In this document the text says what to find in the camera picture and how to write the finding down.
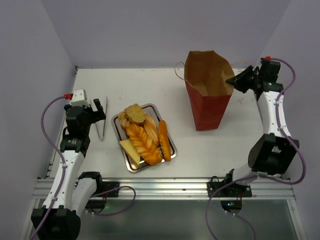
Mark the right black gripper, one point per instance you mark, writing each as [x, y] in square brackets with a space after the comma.
[253, 78]

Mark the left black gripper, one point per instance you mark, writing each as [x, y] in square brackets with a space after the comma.
[96, 115]

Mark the round flower bread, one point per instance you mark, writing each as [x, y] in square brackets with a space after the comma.
[123, 120]

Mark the metal tongs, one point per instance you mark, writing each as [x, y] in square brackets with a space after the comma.
[100, 123]

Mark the red paper bag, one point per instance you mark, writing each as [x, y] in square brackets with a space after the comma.
[205, 75]

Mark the speckled bread slice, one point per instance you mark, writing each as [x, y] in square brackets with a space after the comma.
[135, 114]

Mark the yellow triangular sandwich bread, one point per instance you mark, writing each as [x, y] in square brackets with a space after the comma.
[129, 149]

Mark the long bread loaf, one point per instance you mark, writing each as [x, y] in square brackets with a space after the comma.
[150, 128]

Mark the braided leaf-shaped bread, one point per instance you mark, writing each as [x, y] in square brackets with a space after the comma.
[144, 144]

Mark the orange bread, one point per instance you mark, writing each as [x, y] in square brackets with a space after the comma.
[164, 140]

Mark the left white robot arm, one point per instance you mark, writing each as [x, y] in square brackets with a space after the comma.
[59, 217]

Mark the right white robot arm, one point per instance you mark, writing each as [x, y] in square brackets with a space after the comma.
[273, 153]

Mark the metal tray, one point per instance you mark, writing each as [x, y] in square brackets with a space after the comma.
[120, 134]

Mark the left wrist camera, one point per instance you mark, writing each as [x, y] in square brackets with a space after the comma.
[77, 98]

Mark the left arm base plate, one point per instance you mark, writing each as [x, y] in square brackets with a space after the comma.
[106, 189]

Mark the aluminium mounting rail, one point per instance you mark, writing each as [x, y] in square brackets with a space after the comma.
[199, 189]

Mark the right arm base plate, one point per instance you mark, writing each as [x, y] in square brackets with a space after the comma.
[232, 191]

